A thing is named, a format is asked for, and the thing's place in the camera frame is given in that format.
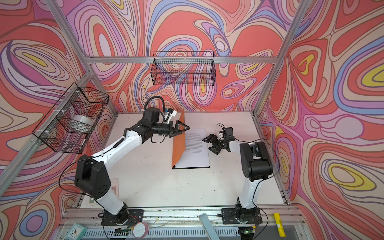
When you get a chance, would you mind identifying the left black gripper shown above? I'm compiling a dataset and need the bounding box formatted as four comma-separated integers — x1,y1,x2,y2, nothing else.
152,121,190,139

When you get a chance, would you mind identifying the orange black file folder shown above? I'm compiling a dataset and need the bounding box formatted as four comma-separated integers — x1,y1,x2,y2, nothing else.
171,111,211,170

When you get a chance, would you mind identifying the printed paper sheet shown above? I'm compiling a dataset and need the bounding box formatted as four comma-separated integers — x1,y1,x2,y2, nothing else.
174,129,211,170

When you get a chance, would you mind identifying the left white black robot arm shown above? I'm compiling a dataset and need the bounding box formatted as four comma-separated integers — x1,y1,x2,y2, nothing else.
74,120,190,225

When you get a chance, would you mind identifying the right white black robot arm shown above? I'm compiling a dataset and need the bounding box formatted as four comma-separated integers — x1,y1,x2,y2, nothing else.
203,134,274,226

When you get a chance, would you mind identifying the pink white calculator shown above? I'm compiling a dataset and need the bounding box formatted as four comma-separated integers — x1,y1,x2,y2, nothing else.
111,178,119,197

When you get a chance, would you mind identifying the grey metal bar front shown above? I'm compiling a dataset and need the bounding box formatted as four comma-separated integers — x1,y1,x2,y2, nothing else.
199,214,220,240

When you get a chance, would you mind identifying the white tape roll in basket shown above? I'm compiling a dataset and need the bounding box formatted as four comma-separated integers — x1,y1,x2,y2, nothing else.
68,115,94,134

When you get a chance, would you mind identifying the pink tape roll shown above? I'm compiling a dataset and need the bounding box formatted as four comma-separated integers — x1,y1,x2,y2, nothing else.
132,222,149,239

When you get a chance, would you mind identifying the yellow marker pen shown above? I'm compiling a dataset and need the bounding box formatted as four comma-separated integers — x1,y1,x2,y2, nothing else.
274,213,286,238

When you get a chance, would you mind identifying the green alarm clock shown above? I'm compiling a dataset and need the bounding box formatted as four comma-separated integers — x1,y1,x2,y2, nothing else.
65,224,88,240

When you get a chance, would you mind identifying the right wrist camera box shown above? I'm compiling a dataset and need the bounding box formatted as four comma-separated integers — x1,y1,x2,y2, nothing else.
222,127,236,142

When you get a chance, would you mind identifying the black wire basket back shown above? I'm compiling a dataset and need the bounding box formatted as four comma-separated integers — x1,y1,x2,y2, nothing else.
151,51,216,87

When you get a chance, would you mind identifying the black wire basket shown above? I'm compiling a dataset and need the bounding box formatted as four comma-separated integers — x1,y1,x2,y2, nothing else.
33,83,109,154
151,51,216,87

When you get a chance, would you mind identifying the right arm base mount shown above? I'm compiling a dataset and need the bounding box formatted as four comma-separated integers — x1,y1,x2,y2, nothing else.
218,207,263,226

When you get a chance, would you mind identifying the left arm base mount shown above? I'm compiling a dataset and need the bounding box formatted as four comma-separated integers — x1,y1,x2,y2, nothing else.
98,209,144,226

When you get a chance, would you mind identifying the black wire basket left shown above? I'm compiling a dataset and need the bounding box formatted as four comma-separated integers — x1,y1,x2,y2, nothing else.
33,83,109,154

